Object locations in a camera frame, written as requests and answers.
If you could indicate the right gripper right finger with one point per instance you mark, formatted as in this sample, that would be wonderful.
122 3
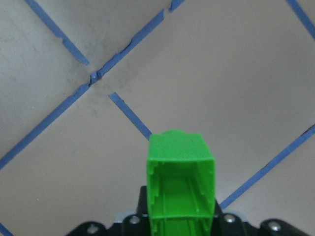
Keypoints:
277 227

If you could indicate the green toy block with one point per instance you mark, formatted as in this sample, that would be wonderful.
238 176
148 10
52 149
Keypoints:
180 184

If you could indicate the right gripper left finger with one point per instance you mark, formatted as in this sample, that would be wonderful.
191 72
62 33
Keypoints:
94 228

